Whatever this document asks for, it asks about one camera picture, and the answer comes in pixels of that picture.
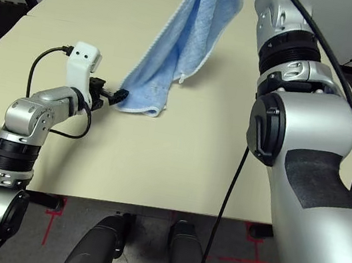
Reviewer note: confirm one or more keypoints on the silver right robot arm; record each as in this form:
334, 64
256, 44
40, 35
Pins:
312, 127

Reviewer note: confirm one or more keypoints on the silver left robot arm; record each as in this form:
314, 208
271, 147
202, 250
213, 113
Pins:
30, 110

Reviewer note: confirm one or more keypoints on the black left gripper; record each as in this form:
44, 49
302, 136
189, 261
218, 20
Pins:
96, 91

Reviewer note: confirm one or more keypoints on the grey robot right leg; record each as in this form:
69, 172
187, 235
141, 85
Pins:
188, 261

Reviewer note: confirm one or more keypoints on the grey robot left leg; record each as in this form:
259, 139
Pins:
98, 243

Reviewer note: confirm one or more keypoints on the black table base foot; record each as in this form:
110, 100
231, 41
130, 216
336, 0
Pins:
46, 200
260, 232

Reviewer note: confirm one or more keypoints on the light blue towel white trim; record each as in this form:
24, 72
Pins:
191, 39

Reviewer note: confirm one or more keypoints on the grey robot leg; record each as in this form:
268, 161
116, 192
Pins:
98, 243
188, 261

